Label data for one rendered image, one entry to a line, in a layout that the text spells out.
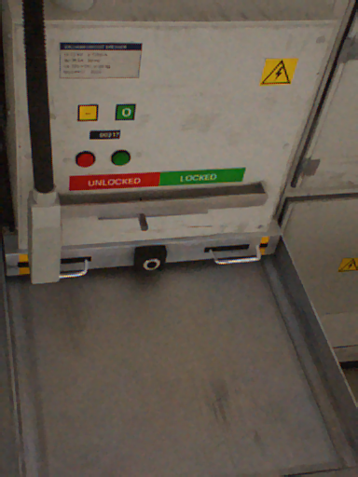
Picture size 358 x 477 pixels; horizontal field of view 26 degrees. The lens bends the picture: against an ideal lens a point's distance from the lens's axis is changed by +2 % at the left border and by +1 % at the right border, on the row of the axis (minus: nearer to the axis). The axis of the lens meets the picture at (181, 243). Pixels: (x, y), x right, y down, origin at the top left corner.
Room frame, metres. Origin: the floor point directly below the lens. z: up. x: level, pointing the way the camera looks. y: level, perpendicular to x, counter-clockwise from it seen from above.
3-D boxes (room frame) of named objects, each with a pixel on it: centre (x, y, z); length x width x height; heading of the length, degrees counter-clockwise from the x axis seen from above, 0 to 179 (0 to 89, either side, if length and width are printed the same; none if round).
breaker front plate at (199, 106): (1.00, 0.06, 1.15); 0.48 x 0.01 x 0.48; 112
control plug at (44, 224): (0.86, 0.23, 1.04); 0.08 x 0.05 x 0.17; 22
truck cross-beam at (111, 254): (1.02, 0.07, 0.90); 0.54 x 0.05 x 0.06; 112
